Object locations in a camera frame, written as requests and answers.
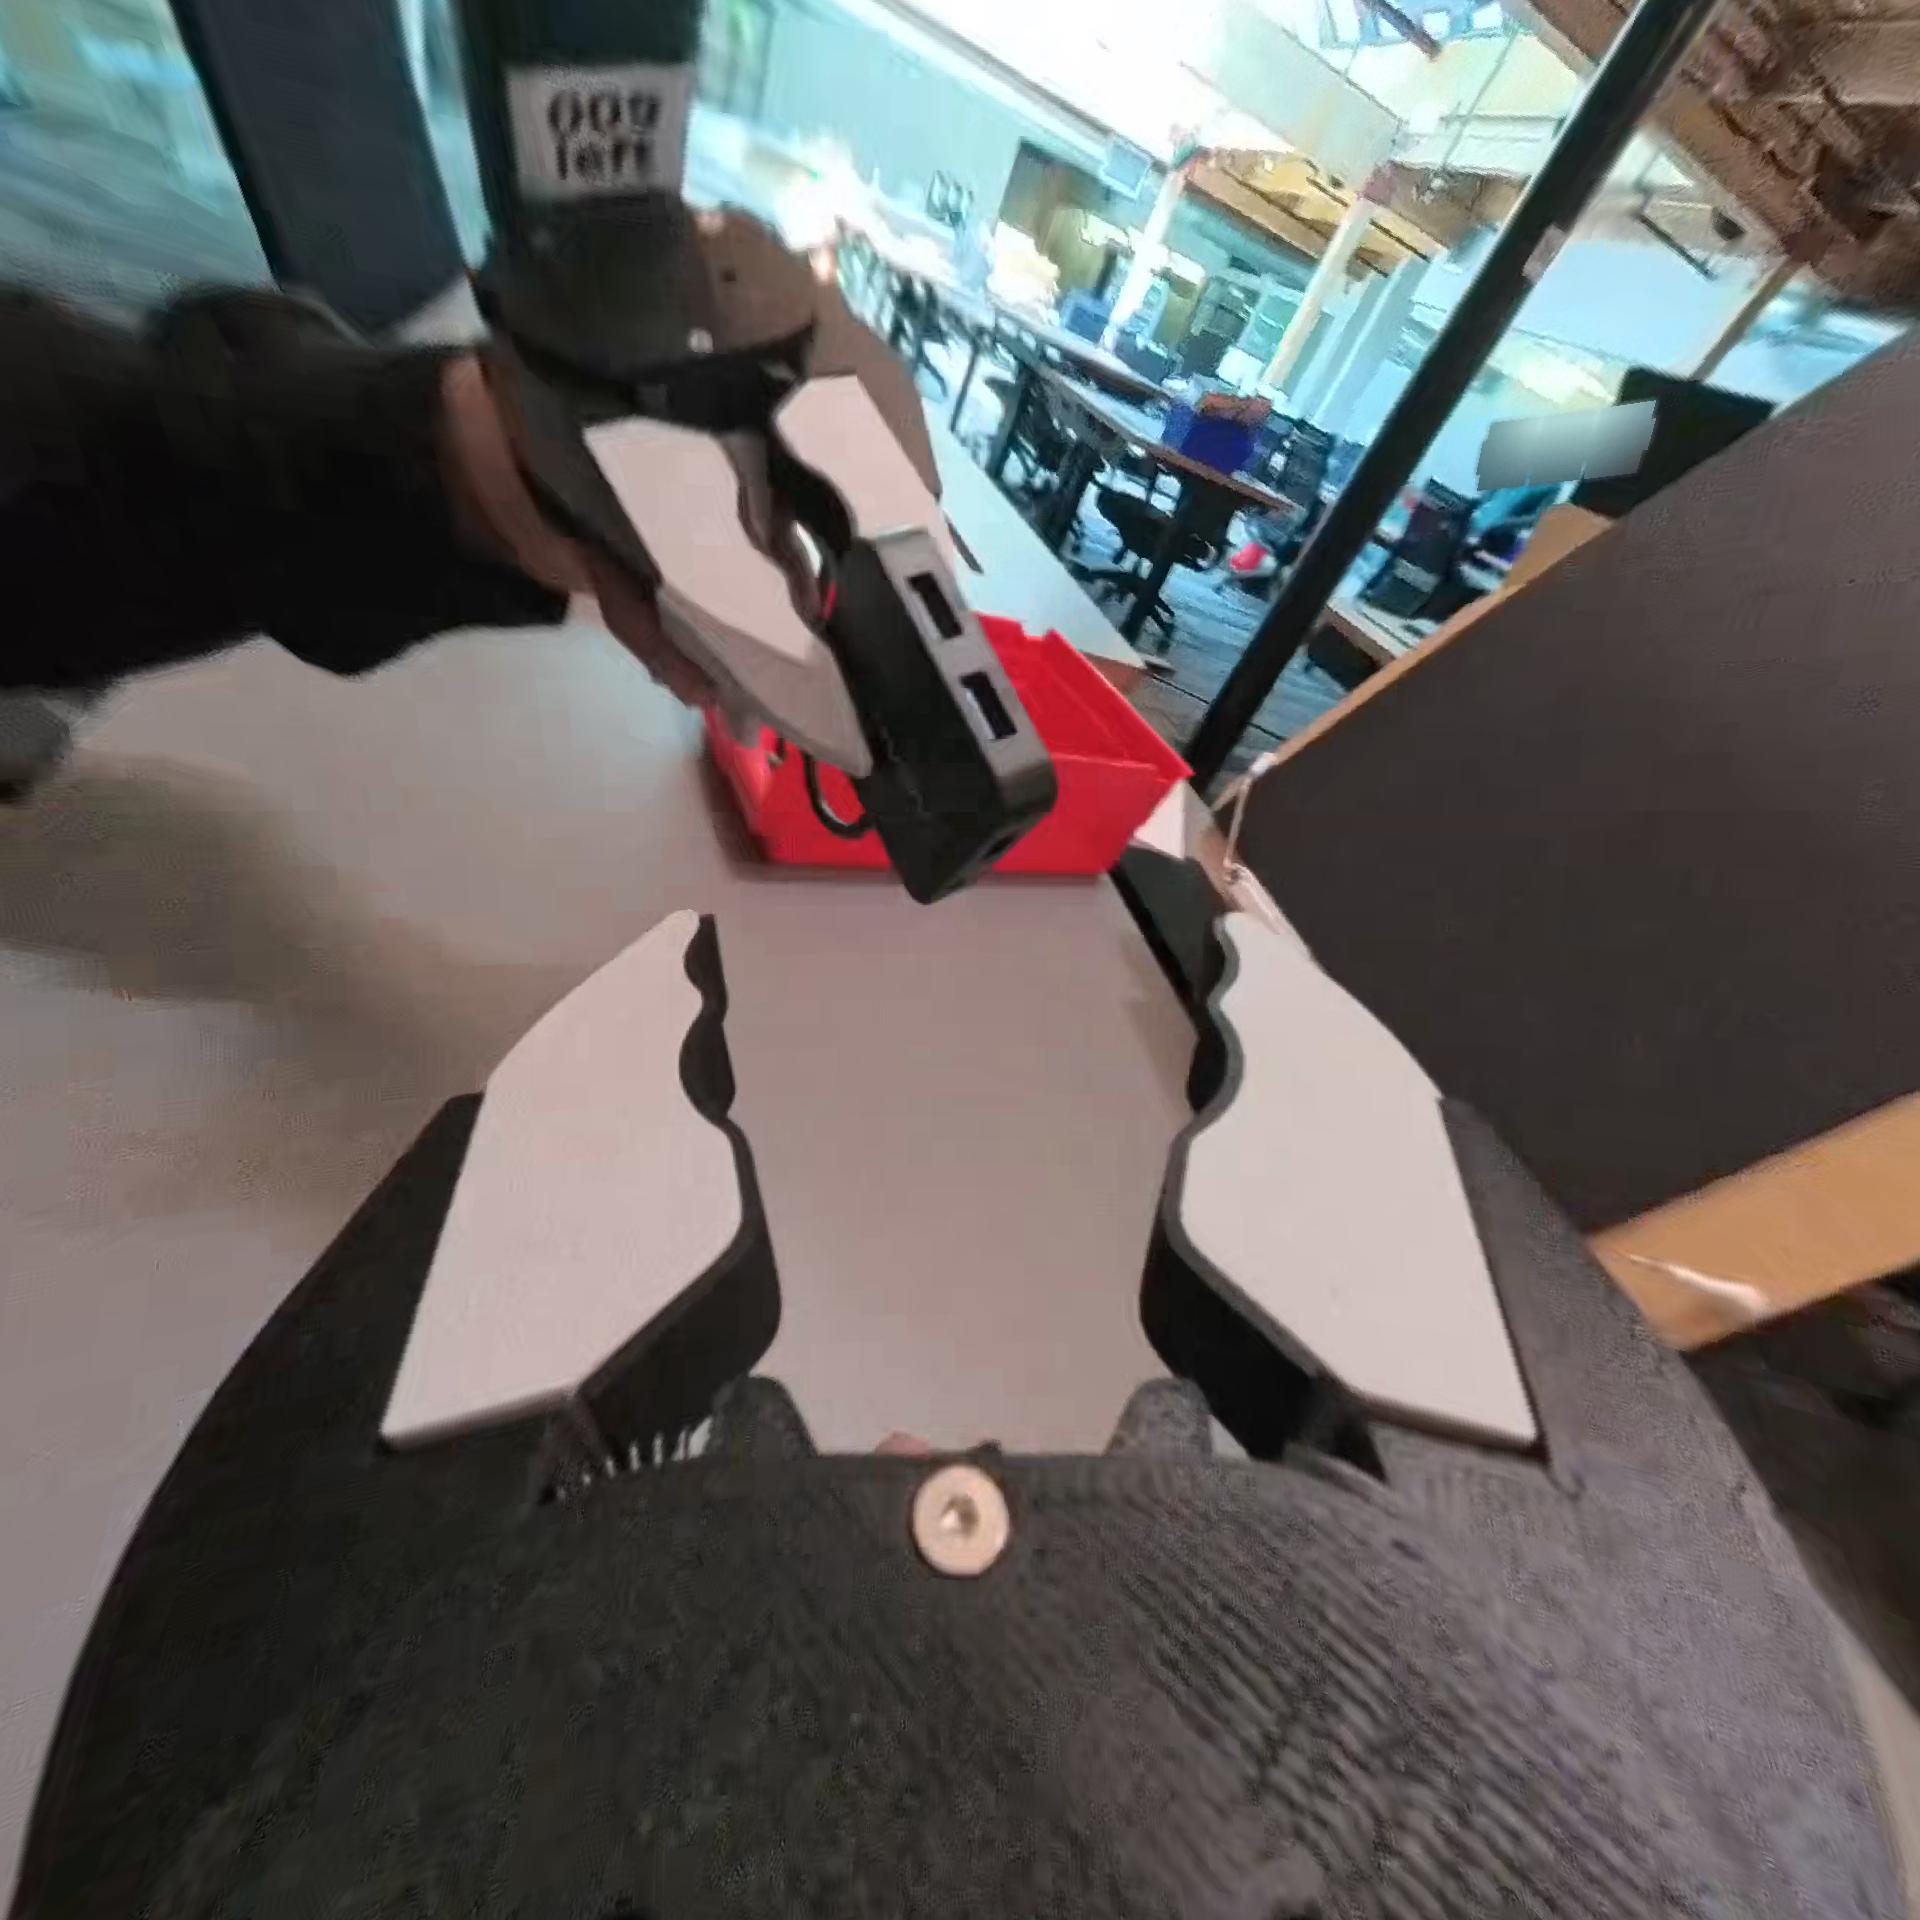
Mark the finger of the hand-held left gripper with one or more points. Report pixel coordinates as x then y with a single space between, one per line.
707 556
857 459

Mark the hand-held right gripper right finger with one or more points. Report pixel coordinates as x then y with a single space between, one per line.
1334 1200

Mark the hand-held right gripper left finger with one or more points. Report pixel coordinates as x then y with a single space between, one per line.
584 1200

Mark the black usb hub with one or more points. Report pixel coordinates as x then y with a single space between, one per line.
940 780

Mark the red plastic bin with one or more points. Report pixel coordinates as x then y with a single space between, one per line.
1079 749

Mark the person's left forearm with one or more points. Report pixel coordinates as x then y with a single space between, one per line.
227 481

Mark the person's left hand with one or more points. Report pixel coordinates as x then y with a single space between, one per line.
487 481

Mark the wooden top table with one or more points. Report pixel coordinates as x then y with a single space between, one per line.
1079 382

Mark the black office chair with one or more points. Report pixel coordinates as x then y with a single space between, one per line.
1149 535

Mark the blue box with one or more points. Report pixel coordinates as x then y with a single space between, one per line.
1207 434

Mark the black foam board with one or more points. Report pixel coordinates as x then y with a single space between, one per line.
1649 838

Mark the dark cloth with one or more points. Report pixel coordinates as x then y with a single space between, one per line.
1832 1468

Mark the black metal pole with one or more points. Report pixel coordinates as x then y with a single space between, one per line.
1441 390

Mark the dark window frame post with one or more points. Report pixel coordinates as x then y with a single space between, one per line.
332 136

